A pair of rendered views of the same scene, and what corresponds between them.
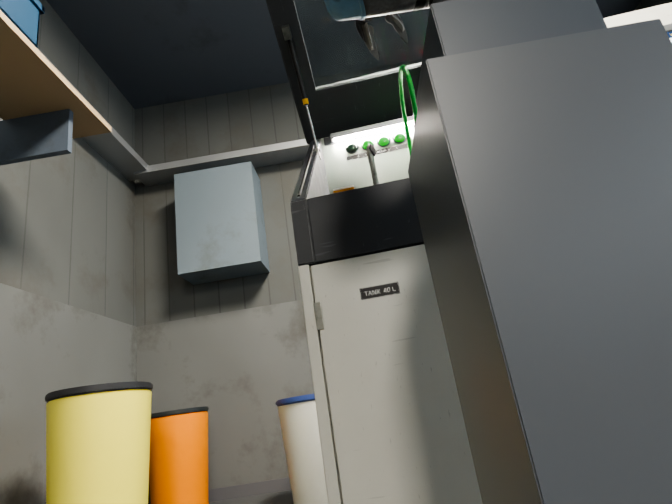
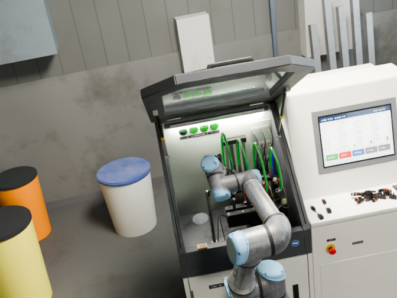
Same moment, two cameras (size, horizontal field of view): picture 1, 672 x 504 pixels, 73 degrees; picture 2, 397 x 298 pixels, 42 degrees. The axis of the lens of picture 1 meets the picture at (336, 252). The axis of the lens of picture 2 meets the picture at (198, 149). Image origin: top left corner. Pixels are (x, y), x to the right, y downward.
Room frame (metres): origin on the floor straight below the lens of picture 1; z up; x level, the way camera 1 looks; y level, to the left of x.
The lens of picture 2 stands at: (-1.14, 0.27, 2.57)
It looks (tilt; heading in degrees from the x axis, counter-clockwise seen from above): 26 degrees down; 350
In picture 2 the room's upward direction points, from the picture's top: 9 degrees counter-clockwise
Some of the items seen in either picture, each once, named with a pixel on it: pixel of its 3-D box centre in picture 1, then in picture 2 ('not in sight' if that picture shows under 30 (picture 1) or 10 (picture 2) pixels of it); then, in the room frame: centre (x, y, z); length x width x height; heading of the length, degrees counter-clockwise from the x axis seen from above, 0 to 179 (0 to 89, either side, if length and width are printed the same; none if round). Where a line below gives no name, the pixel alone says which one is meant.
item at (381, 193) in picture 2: not in sight; (373, 194); (0.97, -1.00, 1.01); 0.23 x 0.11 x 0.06; 84
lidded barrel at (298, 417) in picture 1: (321, 446); (129, 197); (2.80, 0.25, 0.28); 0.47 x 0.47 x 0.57
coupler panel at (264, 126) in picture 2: not in sight; (262, 145); (1.43, -0.56, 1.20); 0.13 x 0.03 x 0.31; 84
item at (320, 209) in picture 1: (445, 206); (245, 251); (0.96, -0.26, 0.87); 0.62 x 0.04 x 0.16; 84
